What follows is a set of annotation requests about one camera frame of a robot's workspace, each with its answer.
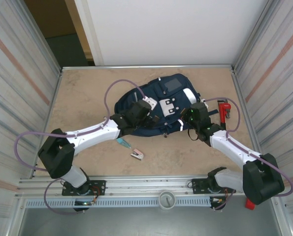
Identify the navy blue student backpack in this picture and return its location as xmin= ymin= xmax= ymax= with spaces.
xmin=114 ymin=73 xmax=220 ymax=138

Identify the light teal correction tape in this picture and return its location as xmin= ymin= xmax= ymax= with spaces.
xmin=116 ymin=137 xmax=132 ymax=149

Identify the red pipe wrench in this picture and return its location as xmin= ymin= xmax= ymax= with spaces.
xmin=217 ymin=99 xmax=232 ymax=128

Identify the pink stapler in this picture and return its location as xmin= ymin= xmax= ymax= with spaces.
xmin=130 ymin=148 xmax=145 ymax=162

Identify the grey round cup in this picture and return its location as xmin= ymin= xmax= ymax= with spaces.
xmin=158 ymin=189 xmax=177 ymax=210

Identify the grey metal shelf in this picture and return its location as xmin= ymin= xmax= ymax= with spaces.
xmin=18 ymin=206 xmax=284 ymax=236

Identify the beige door jamb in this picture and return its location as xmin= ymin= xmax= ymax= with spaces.
xmin=64 ymin=0 xmax=96 ymax=66

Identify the brown wooden door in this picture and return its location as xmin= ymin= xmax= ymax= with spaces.
xmin=24 ymin=0 xmax=77 ymax=39

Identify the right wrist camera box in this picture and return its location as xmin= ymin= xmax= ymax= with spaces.
xmin=190 ymin=102 xmax=209 ymax=125

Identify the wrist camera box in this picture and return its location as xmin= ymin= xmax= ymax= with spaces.
xmin=190 ymin=102 xmax=209 ymax=125
xmin=128 ymin=96 xmax=159 ymax=121

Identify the thin black wrist cable loop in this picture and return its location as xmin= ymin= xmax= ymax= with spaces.
xmin=188 ymin=127 xmax=201 ymax=141

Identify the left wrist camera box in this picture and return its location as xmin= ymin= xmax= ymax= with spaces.
xmin=128 ymin=96 xmax=159 ymax=121

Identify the thin aluminium table edge rail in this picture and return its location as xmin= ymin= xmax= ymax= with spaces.
xmin=61 ymin=64 xmax=234 ymax=71

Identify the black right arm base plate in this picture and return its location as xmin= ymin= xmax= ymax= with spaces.
xmin=191 ymin=178 xmax=235 ymax=195

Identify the wide aluminium mounting rail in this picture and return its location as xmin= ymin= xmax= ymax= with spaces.
xmin=15 ymin=175 xmax=284 ymax=200

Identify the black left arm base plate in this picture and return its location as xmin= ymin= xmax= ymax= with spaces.
xmin=62 ymin=180 xmax=106 ymax=197

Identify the slotted grey cable duct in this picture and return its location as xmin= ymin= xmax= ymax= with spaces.
xmin=25 ymin=198 xmax=212 ymax=207

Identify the white door frame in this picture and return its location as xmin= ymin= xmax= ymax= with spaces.
xmin=74 ymin=0 xmax=104 ymax=66

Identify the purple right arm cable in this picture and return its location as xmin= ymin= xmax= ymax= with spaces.
xmin=204 ymin=97 xmax=293 ymax=211

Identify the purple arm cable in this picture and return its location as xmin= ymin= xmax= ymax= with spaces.
xmin=204 ymin=97 xmax=293 ymax=211
xmin=15 ymin=79 xmax=147 ymax=216

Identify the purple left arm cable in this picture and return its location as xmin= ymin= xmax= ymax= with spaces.
xmin=15 ymin=79 xmax=147 ymax=216

